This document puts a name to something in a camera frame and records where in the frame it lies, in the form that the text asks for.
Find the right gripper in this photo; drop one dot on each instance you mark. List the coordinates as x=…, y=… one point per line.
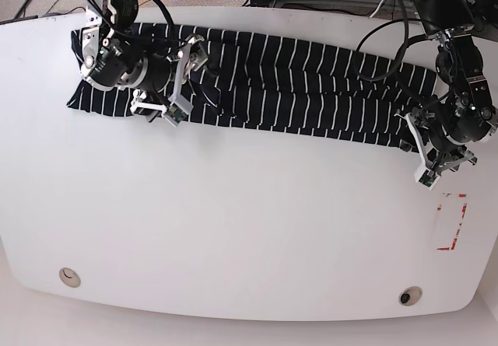
x=157, y=81

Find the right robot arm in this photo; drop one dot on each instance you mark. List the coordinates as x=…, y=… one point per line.
x=128, y=73

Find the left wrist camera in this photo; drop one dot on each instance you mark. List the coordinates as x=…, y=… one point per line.
x=429, y=179

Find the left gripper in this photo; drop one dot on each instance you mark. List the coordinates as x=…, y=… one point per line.
x=425, y=136

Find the right table grommet hole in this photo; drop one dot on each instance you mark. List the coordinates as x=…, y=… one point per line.
x=410, y=296

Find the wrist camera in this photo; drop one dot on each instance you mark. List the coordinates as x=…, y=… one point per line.
x=429, y=179
x=174, y=115

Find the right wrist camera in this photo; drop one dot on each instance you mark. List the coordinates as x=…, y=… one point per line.
x=174, y=115

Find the left table grommet hole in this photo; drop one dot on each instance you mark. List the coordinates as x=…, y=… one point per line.
x=69, y=277

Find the table grommet hole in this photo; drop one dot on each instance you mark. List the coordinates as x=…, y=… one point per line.
x=69, y=277
x=410, y=296

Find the red tape rectangle marking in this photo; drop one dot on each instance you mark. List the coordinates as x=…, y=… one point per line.
x=449, y=220

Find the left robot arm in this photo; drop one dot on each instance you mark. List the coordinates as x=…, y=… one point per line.
x=466, y=110

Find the navy white striped t-shirt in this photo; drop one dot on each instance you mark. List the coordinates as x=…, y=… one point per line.
x=281, y=84

